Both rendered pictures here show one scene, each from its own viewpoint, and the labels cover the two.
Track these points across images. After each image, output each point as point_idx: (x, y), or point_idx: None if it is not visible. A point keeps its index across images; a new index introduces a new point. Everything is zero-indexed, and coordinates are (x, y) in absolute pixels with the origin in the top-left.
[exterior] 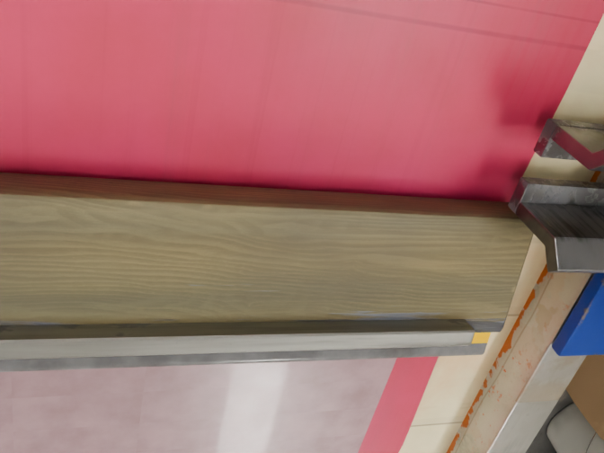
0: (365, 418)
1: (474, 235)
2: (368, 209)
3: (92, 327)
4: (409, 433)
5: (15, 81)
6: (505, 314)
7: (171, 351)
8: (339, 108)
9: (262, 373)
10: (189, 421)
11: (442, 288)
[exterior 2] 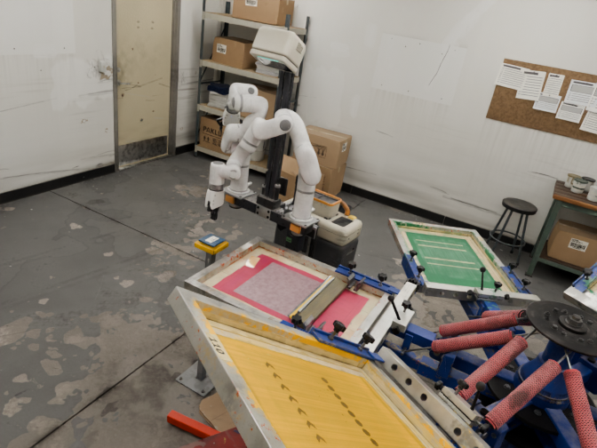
0: (270, 308)
1: None
2: (319, 314)
3: (321, 292)
4: (260, 310)
5: (342, 305)
6: None
7: (316, 292)
8: (329, 321)
9: (291, 303)
10: (288, 295)
11: (305, 314)
